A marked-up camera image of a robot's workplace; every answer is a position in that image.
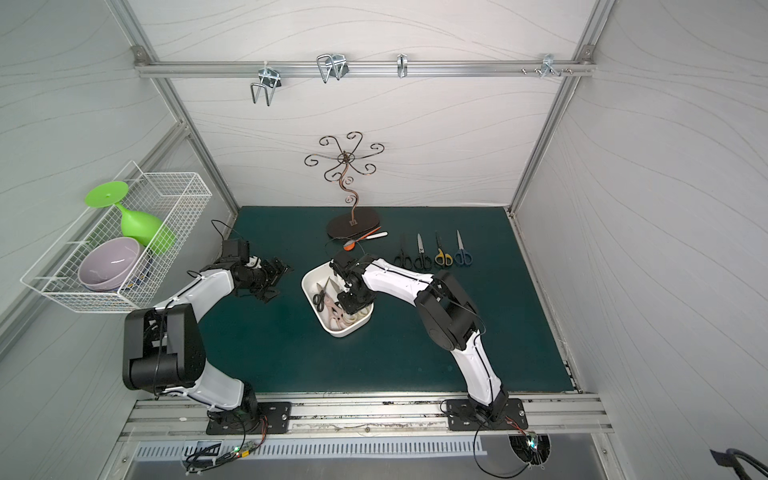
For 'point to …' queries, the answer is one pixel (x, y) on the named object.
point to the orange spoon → (350, 245)
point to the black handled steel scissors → (422, 261)
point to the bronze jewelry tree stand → (354, 223)
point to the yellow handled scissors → (442, 258)
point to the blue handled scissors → (463, 256)
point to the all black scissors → (403, 259)
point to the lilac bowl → (107, 263)
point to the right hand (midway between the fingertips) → (352, 305)
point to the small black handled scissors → (319, 299)
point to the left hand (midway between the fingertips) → (288, 276)
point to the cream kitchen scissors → (360, 314)
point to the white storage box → (320, 274)
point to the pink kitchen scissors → (335, 315)
